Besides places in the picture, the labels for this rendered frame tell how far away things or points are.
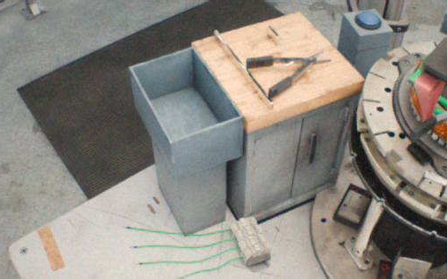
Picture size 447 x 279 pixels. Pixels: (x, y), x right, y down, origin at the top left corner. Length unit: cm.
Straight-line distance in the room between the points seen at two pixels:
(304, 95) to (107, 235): 43
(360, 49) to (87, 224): 58
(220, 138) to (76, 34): 202
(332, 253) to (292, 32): 38
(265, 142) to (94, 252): 36
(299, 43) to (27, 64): 191
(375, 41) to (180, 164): 43
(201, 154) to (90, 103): 158
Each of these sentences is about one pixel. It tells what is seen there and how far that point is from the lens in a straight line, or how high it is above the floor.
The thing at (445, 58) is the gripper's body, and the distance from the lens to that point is 59.
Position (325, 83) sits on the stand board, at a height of 107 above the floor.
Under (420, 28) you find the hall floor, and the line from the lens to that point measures 287.
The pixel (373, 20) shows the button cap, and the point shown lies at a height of 104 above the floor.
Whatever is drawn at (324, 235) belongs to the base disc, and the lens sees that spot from 96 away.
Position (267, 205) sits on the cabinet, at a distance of 96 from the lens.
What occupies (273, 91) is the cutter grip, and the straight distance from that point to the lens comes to 75.
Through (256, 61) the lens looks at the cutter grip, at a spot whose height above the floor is 109.
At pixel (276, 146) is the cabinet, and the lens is 84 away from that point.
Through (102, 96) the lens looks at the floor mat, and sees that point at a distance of 234.
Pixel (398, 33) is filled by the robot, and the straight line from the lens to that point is 124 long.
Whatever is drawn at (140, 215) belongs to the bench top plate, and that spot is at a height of 78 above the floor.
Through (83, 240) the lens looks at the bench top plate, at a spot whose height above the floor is 78.
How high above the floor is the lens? 161
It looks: 49 degrees down
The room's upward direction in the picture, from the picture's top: 1 degrees clockwise
